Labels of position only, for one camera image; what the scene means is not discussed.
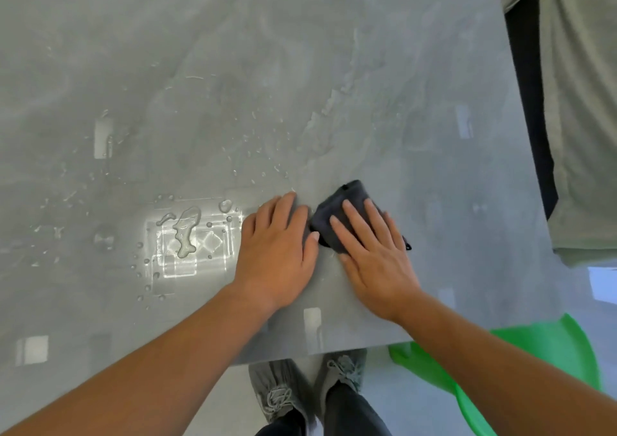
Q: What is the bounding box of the dark grey cleaning cloth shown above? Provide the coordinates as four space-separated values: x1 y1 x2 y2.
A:
308 179 412 254

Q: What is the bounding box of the person's grey left shoe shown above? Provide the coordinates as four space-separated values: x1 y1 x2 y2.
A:
248 359 310 425

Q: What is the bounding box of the person's left hand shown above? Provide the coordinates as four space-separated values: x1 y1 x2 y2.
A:
233 191 320 313

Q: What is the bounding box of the person's grey shoe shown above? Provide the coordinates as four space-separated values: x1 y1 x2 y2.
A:
248 359 310 425
313 348 368 404

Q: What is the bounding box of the person's right forearm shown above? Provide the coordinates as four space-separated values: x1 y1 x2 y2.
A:
400 290 617 436

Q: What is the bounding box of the person's dark trouser leg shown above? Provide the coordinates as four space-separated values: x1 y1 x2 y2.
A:
255 409 307 436
322 382 392 436

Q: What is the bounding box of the person's dark left trouser leg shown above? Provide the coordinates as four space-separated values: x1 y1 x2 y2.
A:
255 409 307 436

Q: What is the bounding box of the person's right hand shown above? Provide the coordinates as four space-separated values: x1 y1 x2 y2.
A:
329 199 425 325

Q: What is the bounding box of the pale green fabric cover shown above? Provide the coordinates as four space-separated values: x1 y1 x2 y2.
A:
496 0 617 268

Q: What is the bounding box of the green plastic stool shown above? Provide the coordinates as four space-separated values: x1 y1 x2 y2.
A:
388 313 603 436

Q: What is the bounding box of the person's left forearm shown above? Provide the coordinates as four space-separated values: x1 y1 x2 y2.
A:
0 281 278 436

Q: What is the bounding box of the water puddle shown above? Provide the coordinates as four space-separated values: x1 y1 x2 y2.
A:
155 199 234 259

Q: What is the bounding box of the person's dark right trouser leg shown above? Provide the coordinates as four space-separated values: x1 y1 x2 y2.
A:
322 382 392 436

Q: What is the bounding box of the person's grey right shoe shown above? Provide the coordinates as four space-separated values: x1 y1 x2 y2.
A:
313 348 368 404

